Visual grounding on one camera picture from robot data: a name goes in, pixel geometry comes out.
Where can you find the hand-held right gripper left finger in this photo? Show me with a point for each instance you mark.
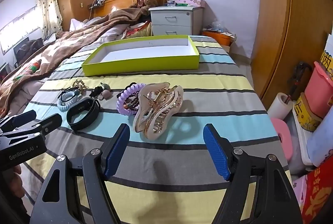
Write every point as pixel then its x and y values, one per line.
pixel 117 151

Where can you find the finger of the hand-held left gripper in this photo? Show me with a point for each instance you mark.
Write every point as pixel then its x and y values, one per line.
pixel 18 120
pixel 49 124

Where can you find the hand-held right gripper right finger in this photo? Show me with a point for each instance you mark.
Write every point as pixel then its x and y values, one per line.
pixel 217 153

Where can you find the black smart band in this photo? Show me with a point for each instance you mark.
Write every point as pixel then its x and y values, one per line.
pixel 83 105

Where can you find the beige hair claw clip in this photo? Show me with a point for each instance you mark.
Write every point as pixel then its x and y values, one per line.
pixel 141 112

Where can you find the lime green shallow box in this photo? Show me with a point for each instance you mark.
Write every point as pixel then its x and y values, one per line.
pixel 140 64

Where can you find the person's left hand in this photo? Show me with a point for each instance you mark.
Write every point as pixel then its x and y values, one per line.
pixel 13 182

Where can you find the striped bed sheet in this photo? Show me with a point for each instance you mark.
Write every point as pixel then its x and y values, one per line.
pixel 208 99

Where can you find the pink foam roll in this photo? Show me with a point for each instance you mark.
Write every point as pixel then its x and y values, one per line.
pixel 283 135

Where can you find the brown blanket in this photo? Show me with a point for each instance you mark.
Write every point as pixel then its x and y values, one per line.
pixel 52 52

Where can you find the white paper roll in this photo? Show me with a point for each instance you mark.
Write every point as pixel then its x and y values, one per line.
pixel 278 107

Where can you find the window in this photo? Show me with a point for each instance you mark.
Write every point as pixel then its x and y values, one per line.
pixel 18 26

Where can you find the yellow tin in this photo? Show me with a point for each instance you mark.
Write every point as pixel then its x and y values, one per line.
pixel 304 117

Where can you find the white plastic container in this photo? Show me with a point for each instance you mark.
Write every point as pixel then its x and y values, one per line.
pixel 320 143

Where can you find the white pillow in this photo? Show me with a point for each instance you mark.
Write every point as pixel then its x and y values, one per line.
pixel 78 24

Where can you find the red gift box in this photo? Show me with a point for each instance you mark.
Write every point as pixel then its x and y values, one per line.
pixel 320 192

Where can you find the orange box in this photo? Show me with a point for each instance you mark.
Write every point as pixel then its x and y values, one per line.
pixel 216 36

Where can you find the patterned curtain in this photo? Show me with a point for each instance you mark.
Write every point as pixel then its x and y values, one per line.
pixel 48 5

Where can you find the pink plastic bucket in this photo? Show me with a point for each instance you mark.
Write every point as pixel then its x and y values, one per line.
pixel 320 94

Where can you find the yellow red pillow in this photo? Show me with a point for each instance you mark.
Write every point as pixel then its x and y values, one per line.
pixel 140 30

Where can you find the black power strip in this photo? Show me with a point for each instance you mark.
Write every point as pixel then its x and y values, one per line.
pixel 96 4

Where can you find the wooden headboard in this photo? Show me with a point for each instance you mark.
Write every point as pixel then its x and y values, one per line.
pixel 117 1

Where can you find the grey nightstand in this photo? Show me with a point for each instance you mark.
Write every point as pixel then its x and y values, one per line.
pixel 171 21

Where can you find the large wooden wardrobe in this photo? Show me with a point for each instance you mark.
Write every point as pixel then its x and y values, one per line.
pixel 299 31

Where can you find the pink flowered box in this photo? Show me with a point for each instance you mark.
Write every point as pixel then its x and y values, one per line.
pixel 192 1

